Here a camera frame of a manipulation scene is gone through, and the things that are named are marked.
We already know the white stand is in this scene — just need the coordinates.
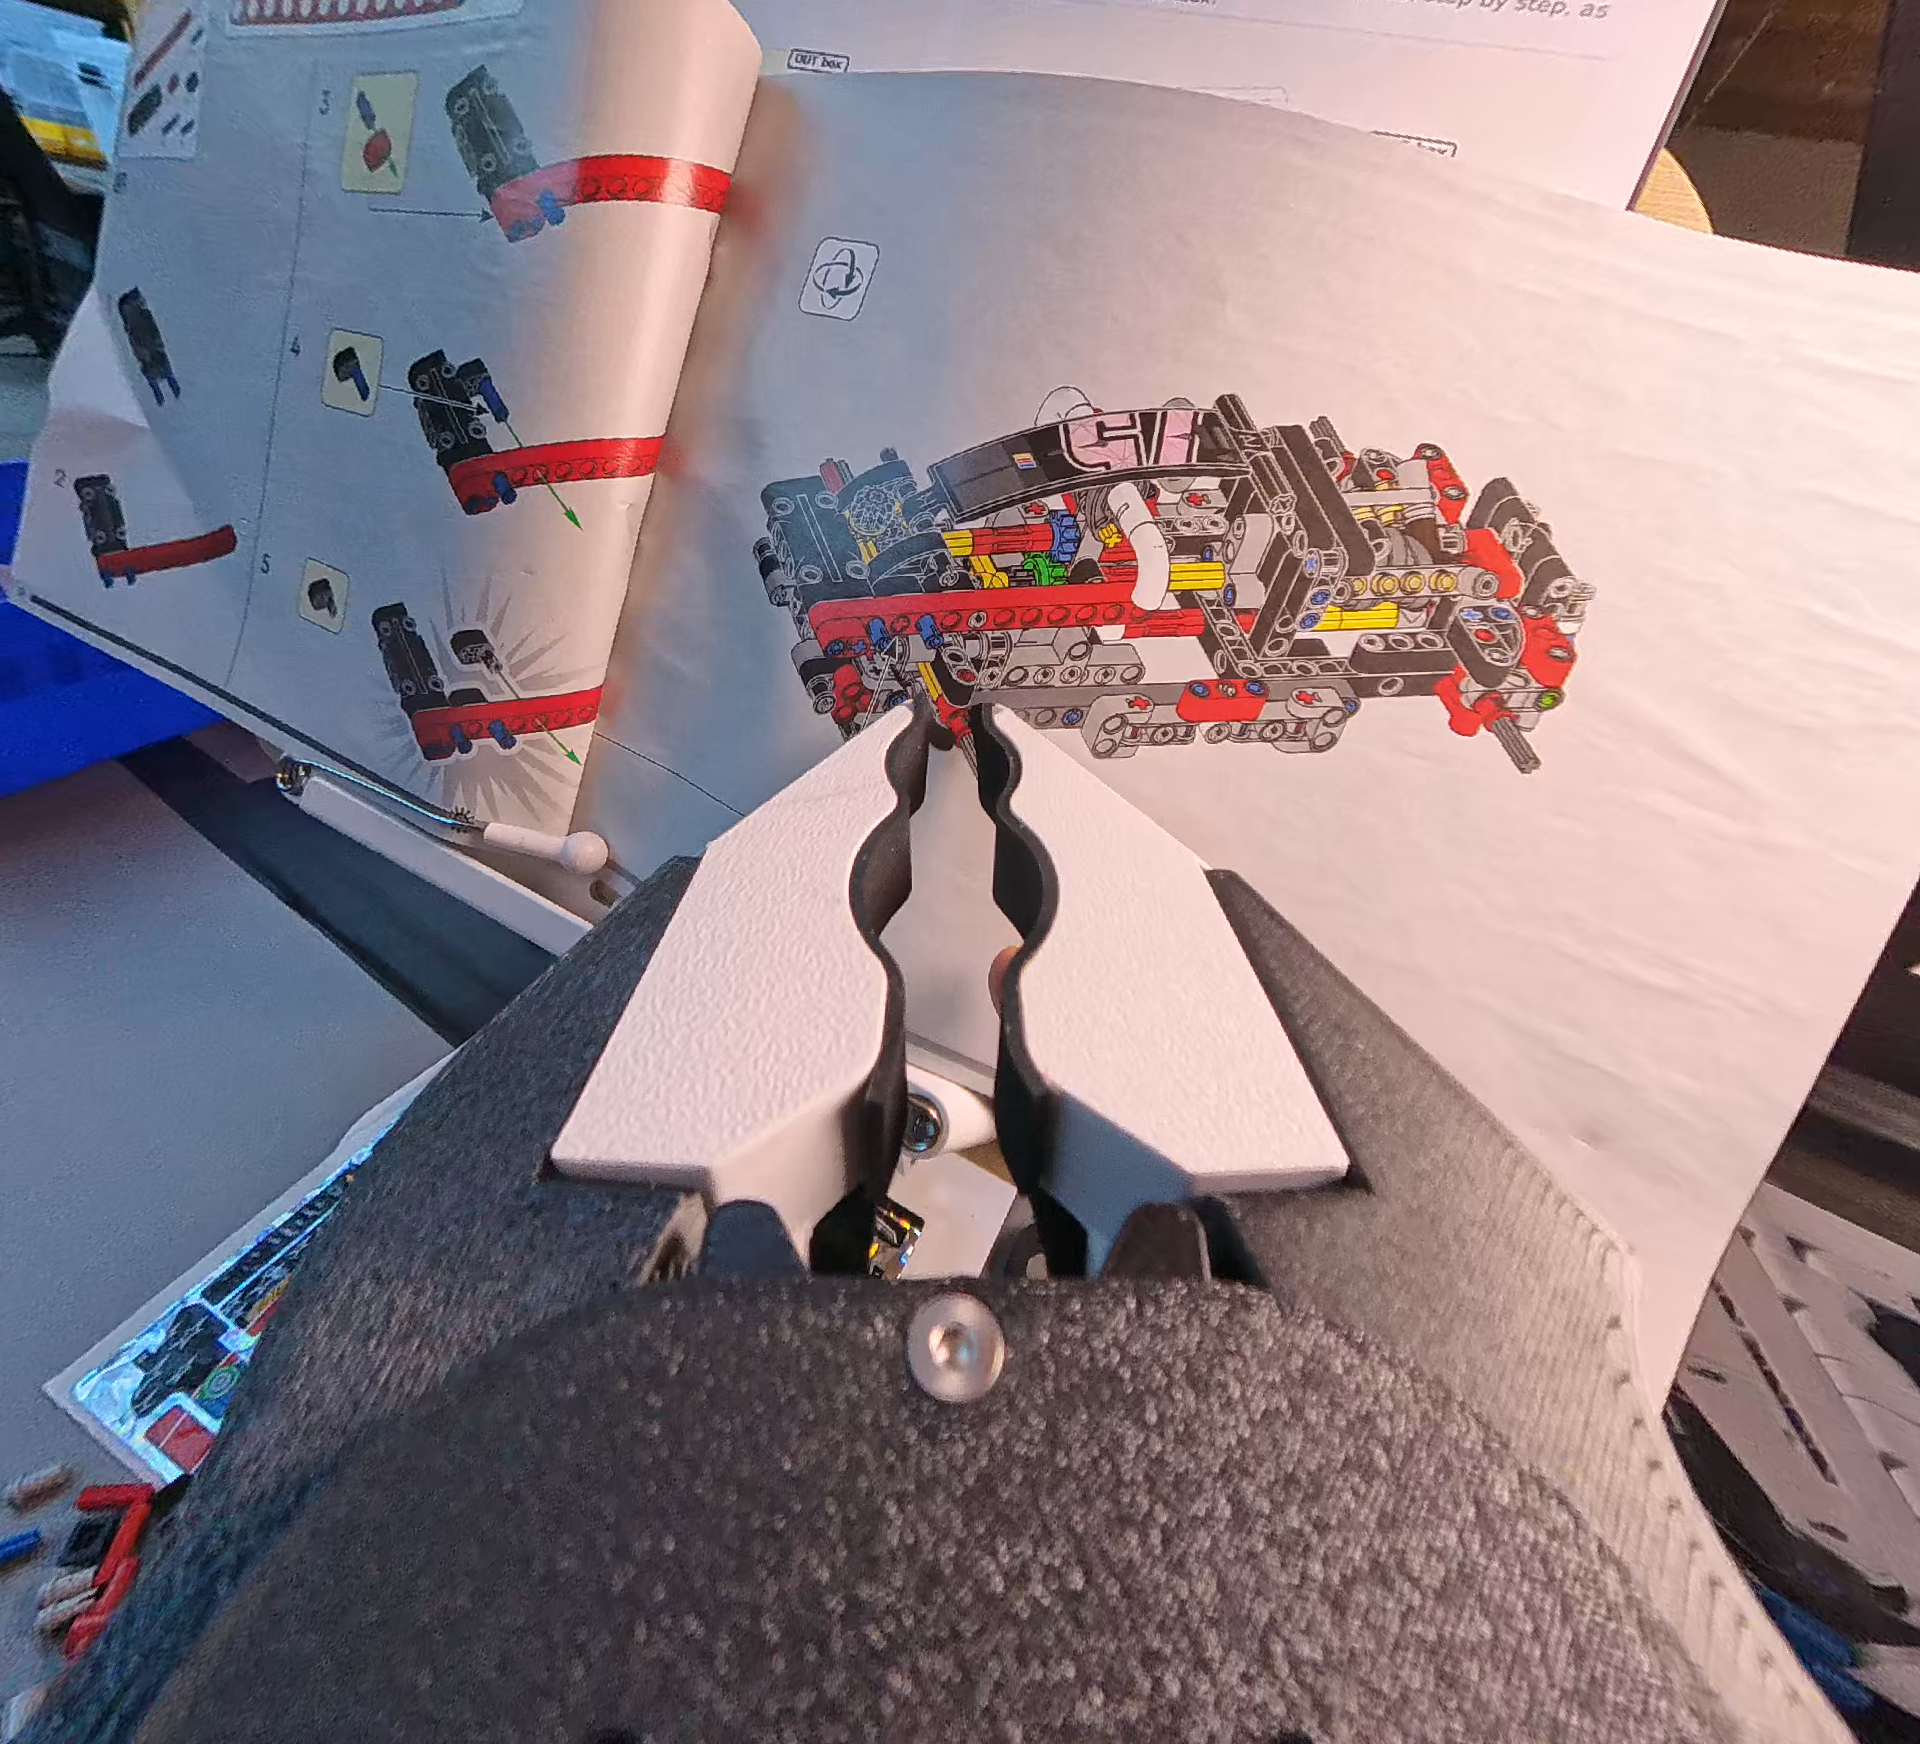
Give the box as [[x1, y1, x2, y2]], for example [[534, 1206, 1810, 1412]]
[[274, 752, 1041, 1291]]

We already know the blue storage bin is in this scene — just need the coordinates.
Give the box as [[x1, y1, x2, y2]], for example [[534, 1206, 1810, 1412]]
[[0, 457, 231, 804]]

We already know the black white patterned board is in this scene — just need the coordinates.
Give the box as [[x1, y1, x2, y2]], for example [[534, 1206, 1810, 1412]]
[[1662, 1178, 1920, 1681]]

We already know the lego instruction booklet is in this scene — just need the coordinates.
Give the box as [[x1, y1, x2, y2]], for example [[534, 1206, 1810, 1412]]
[[12, 0, 1920, 1404]]

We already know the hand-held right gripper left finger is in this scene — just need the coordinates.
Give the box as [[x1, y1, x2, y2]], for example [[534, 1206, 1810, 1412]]
[[547, 700, 932, 1263]]

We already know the holographic sticker sheet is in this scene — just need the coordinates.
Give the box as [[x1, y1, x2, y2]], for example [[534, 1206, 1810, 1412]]
[[42, 1124, 395, 1487]]

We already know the pile of mixed lego pieces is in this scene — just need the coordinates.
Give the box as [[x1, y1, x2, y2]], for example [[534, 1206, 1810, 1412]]
[[0, 1457, 162, 1665]]

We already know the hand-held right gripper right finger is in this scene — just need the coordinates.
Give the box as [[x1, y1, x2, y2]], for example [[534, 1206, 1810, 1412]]
[[966, 700, 1352, 1276]]

